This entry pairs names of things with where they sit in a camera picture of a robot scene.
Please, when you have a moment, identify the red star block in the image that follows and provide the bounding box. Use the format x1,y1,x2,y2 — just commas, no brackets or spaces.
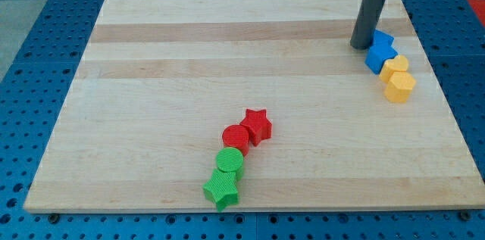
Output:
239,109,272,146

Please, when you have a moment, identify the red circle block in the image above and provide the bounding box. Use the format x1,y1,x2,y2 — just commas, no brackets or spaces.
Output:
222,125,249,157

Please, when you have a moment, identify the green circle block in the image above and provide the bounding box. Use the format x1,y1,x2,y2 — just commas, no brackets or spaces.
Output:
215,147,244,181

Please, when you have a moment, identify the green star block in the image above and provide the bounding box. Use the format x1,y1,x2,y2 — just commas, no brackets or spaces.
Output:
202,169,239,212

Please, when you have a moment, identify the wooden board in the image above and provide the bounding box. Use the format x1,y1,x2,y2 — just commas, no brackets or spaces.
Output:
23,0,484,214

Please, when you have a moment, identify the blue pentagon block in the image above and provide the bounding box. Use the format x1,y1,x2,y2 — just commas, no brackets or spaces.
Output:
365,44,398,75

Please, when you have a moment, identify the blue cube block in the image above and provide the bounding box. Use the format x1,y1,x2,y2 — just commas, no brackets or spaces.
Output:
372,30,394,46

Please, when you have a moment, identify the yellow hexagon block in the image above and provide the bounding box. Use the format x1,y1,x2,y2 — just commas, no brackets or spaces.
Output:
384,72,417,103

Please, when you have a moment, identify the yellow heart block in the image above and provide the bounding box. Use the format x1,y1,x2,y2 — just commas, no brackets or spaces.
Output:
379,55,409,83

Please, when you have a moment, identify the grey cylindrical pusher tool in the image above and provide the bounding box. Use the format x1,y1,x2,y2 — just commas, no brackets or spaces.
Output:
350,0,386,50

